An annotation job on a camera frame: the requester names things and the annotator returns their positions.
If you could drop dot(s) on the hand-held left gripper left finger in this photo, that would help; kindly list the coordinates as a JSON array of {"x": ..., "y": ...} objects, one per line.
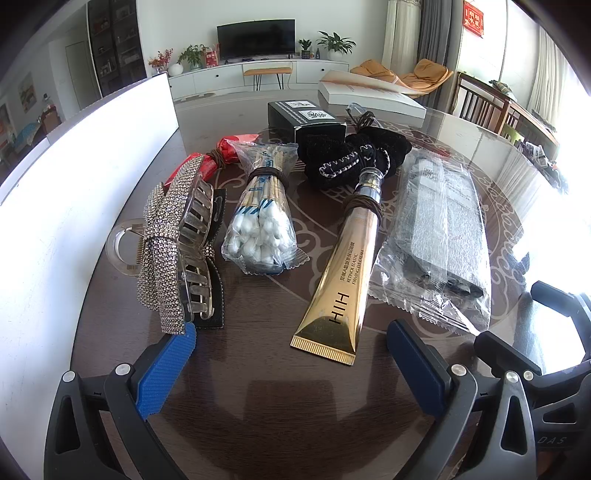
[{"x": 161, "y": 374}]

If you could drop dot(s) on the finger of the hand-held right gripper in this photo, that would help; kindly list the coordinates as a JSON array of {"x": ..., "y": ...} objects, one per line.
[
  {"x": 558, "y": 297},
  {"x": 505, "y": 353}
]

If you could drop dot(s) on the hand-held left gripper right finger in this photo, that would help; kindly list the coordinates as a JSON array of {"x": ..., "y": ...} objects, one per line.
[{"x": 415, "y": 364}]

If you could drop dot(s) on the gold cream tube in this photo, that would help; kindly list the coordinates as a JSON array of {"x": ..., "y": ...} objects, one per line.
[{"x": 341, "y": 277}]

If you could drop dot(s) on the rhinestone bow hair claw clip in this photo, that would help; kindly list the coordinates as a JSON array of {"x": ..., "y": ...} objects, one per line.
[{"x": 161, "y": 240}]

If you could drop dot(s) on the grey item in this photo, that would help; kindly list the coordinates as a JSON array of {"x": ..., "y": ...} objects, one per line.
[{"x": 438, "y": 230}]

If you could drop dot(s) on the cotton swab packet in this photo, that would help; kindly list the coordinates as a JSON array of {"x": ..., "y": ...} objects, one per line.
[{"x": 263, "y": 217}]

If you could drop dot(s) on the black knit cloth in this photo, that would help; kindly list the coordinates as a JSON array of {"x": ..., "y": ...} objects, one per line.
[{"x": 337, "y": 157}]

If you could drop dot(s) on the white board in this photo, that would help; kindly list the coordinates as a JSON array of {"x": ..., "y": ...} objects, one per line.
[{"x": 69, "y": 207}]

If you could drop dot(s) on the wooden chair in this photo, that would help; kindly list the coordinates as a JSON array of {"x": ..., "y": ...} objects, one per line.
[{"x": 489, "y": 104}]

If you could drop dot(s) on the red foil packet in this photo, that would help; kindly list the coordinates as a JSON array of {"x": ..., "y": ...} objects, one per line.
[{"x": 231, "y": 144}]

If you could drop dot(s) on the orange lounge chair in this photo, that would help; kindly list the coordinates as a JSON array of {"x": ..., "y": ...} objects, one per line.
[{"x": 425, "y": 74}]

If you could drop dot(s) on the white flat box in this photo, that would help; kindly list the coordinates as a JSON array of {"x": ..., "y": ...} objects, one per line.
[{"x": 369, "y": 94}]

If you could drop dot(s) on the black box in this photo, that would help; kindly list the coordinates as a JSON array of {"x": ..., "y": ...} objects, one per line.
[{"x": 295, "y": 117}]

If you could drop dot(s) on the white television cabinet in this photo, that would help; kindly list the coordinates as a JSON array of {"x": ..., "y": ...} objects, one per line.
[{"x": 217, "y": 78}]

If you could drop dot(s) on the grey and white curtain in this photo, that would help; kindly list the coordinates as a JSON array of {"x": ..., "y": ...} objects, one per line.
[{"x": 415, "y": 27}]

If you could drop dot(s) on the red flower plant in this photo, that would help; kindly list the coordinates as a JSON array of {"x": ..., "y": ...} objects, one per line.
[{"x": 161, "y": 60}]

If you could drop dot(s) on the orange padded stool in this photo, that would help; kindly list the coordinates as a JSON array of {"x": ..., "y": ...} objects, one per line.
[{"x": 268, "y": 71}]

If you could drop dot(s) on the large leafy potted plant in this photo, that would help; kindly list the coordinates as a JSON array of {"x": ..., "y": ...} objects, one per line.
[{"x": 336, "y": 44}]

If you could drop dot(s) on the dark display cabinet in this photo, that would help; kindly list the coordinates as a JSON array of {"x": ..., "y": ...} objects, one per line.
[{"x": 115, "y": 46}]

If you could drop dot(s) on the small green potted plant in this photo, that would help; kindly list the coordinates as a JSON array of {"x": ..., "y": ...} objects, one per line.
[{"x": 304, "y": 46}]

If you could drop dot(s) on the black television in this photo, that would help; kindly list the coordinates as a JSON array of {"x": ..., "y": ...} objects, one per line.
[{"x": 256, "y": 39}]

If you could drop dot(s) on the red wall hanging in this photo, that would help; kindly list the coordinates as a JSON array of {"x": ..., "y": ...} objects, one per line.
[{"x": 474, "y": 18}]

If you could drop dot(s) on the framed wall picture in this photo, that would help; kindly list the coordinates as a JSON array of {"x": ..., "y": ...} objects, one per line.
[{"x": 27, "y": 90}]

